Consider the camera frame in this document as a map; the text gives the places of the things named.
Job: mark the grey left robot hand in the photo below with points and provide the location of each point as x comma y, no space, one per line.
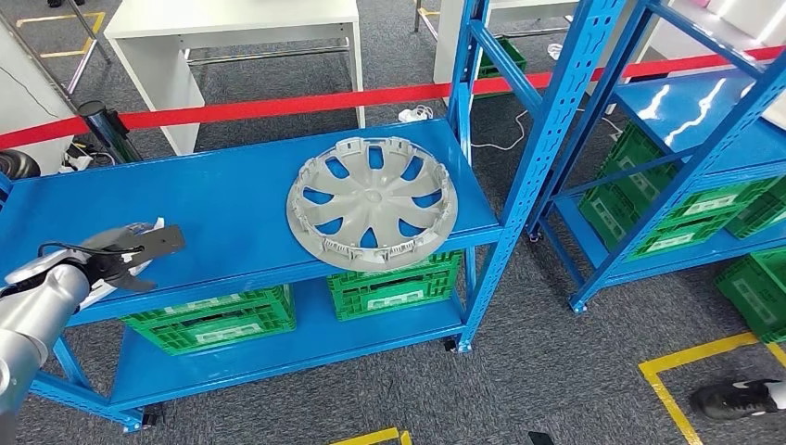
110,239

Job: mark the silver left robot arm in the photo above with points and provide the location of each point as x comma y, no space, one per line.
43,301

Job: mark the blue metal shelf rack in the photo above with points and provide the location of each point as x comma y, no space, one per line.
724,129
233,196

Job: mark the white power strip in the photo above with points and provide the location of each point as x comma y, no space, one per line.
77,163
414,115

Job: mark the pale grey panel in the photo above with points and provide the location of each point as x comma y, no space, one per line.
31,104

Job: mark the green folding crate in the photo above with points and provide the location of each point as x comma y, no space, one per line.
638,166
350,307
761,215
270,301
276,335
506,61
442,270
605,221

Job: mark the red barrier belt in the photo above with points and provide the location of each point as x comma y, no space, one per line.
276,104

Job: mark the grey wheel hubcap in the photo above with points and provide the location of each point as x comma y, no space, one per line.
374,196

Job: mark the open green crate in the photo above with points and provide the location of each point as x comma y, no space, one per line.
749,295

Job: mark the black sneaker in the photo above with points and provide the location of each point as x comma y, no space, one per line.
731,402

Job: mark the black barrier post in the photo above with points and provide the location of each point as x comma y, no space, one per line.
104,129

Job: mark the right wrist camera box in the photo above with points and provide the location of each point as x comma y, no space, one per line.
540,440

